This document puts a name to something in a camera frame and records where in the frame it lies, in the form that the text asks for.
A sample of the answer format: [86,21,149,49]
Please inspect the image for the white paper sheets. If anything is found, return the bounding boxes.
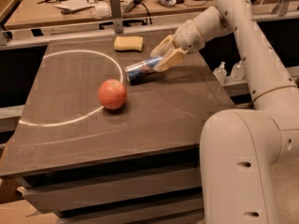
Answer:
[55,0,95,10]

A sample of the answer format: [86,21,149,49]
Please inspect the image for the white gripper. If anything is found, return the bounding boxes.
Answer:
[150,20,206,72]

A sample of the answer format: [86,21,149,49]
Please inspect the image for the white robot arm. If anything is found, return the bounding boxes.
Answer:
[152,0,299,224]

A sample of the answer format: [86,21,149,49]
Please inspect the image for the metal railing frame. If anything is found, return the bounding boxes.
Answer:
[0,0,299,51]

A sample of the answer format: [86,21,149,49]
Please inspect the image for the wooden background desk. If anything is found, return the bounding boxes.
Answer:
[4,0,216,30]

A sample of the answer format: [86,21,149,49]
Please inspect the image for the clear sanitizer bottle right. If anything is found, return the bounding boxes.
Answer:
[230,61,245,81]

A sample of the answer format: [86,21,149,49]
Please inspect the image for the yellow sponge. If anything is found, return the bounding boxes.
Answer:
[114,36,143,51]

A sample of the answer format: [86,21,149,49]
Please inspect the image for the red bull can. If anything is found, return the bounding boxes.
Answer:
[124,56,163,83]

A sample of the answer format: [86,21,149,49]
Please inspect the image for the clear sanitizer bottle left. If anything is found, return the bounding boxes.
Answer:
[213,62,227,85]

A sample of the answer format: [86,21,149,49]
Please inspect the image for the clear sanitizer bottle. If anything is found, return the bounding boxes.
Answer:
[213,62,227,85]
[230,61,245,81]

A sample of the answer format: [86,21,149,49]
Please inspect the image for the grey drawer cabinet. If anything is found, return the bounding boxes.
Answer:
[1,32,232,224]

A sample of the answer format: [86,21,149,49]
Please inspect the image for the red apple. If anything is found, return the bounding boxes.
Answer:
[97,79,127,110]

